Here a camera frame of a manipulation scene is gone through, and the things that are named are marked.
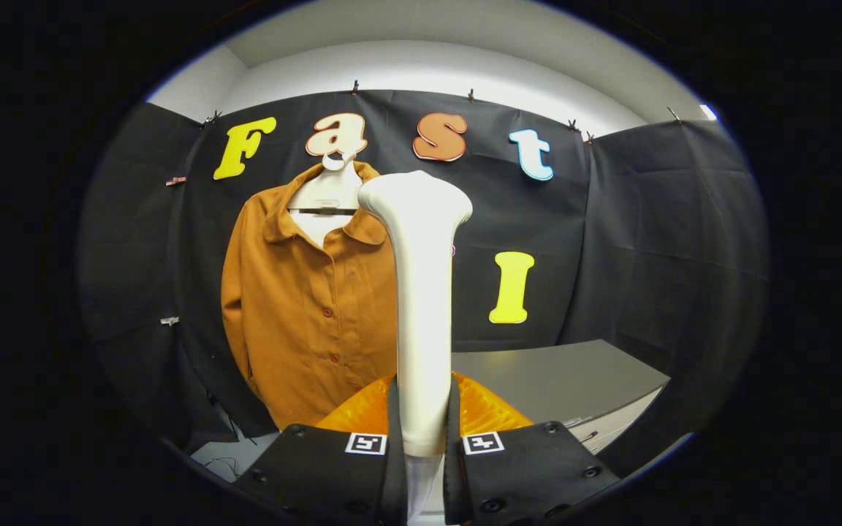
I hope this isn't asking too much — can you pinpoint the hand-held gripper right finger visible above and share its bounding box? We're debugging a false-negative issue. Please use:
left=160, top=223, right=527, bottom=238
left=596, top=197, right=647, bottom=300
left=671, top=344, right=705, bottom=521
left=441, top=371, right=621, bottom=526

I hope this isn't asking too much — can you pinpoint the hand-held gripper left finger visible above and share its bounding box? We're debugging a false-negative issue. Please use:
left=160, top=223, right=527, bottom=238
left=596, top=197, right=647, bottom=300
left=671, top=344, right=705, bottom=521
left=235, top=374, right=409, bottom=526

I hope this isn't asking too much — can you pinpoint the orange button-up shirt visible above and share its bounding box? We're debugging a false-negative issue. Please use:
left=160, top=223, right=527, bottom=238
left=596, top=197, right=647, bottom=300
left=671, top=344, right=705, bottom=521
left=221, top=161, right=401, bottom=430

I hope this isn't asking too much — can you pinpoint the grey cabinet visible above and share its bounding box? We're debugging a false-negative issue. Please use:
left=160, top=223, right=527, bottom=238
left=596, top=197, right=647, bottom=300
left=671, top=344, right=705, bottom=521
left=450, top=339, right=672, bottom=457

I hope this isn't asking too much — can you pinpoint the black backdrop cloth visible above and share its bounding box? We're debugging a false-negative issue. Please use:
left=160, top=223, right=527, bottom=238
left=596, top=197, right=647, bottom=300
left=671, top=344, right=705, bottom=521
left=77, top=89, right=771, bottom=476

